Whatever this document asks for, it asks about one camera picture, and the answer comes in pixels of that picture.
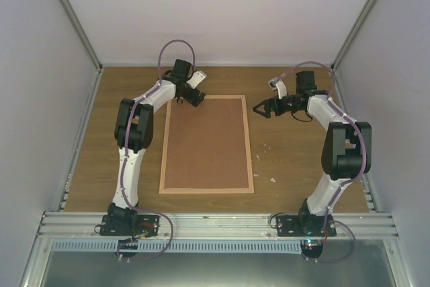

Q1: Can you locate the brown frame backing board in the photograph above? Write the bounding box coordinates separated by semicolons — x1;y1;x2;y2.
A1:
164;97;249;190

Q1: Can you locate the light wooden picture frame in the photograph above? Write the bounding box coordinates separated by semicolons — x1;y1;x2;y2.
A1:
158;94;255;196

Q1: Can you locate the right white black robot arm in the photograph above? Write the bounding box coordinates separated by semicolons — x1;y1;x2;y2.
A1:
253;71;372;237

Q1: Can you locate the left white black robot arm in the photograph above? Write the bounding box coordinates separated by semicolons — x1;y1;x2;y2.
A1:
107;59;206;236

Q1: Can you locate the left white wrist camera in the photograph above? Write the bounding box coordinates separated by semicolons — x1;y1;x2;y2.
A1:
187;71;207;89

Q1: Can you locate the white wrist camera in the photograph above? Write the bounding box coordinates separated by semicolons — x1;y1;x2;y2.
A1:
268;77;288;99
187;71;207;89

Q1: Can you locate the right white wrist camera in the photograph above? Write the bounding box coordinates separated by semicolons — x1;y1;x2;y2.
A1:
268;77;288;99

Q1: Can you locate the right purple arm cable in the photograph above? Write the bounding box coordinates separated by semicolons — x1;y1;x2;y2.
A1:
273;60;367;231

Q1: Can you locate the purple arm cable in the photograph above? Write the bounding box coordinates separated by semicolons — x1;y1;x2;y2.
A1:
122;38;198;214
273;60;367;231

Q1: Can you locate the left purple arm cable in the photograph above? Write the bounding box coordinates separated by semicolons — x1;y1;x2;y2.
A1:
122;38;198;214

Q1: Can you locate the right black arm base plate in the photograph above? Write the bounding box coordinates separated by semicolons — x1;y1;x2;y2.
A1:
268;213;337;238

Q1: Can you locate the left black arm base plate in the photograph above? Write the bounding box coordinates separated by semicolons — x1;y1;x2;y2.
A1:
95;214;160;237

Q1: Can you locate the right aluminium corner post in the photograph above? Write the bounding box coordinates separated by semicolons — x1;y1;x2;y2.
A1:
331;0;378;71

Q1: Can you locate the aluminium corner post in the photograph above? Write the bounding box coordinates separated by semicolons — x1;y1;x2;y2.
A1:
331;0;378;71
59;0;103;73

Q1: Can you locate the left aluminium corner post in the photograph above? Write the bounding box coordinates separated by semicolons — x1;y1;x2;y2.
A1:
59;0;103;73

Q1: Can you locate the aluminium front mounting rail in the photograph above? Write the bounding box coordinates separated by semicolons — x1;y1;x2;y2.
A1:
37;212;398;240

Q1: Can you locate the slotted grey cable duct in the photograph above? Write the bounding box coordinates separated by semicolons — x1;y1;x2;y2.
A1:
51;239;302;255

